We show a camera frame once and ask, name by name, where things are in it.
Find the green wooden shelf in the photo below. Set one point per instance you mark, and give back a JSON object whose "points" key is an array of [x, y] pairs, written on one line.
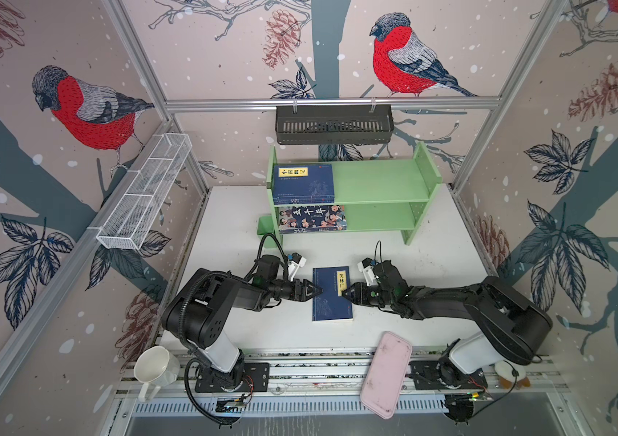
{"points": [[377, 195]]}

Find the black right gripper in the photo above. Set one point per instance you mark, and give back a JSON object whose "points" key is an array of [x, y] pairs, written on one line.
{"points": [[360, 288]]}

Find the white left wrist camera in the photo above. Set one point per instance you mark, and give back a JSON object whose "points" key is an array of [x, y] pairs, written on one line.
{"points": [[295, 263]]}

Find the small green pen box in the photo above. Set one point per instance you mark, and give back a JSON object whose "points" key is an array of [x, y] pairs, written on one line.
{"points": [[265, 225]]}

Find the pink plastic tray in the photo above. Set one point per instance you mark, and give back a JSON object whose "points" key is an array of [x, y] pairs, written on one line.
{"points": [[381, 388]]}

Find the white wire mesh basket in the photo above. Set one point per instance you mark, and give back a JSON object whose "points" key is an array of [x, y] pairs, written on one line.
{"points": [[132, 219]]}

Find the small plush toy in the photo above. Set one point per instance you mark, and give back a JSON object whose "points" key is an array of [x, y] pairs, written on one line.
{"points": [[512, 375]]}

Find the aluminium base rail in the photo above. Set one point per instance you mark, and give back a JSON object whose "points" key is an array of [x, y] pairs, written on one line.
{"points": [[304, 384]]}

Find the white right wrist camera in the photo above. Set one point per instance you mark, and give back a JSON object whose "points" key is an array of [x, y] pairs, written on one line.
{"points": [[366, 267]]}

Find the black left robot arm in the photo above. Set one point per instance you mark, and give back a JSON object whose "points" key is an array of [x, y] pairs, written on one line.
{"points": [[197, 315]]}

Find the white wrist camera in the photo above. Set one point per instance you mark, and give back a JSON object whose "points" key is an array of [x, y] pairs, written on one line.
{"points": [[366, 267], [295, 263]]}

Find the white mug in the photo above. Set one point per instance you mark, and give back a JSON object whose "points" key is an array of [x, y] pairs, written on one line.
{"points": [[154, 369]]}

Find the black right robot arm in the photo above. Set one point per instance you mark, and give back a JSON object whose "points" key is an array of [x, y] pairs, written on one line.
{"points": [[509, 326]]}

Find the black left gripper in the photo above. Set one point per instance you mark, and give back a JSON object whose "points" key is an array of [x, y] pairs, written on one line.
{"points": [[302, 296]]}

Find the colourful illustrated thick book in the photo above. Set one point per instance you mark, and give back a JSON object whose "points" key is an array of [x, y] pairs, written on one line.
{"points": [[312, 219]]}

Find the black hanging basket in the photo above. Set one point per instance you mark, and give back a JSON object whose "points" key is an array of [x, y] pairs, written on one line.
{"points": [[334, 125]]}

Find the blue book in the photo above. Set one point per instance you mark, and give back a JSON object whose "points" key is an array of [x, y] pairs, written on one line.
{"points": [[303, 184], [330, 306]]}

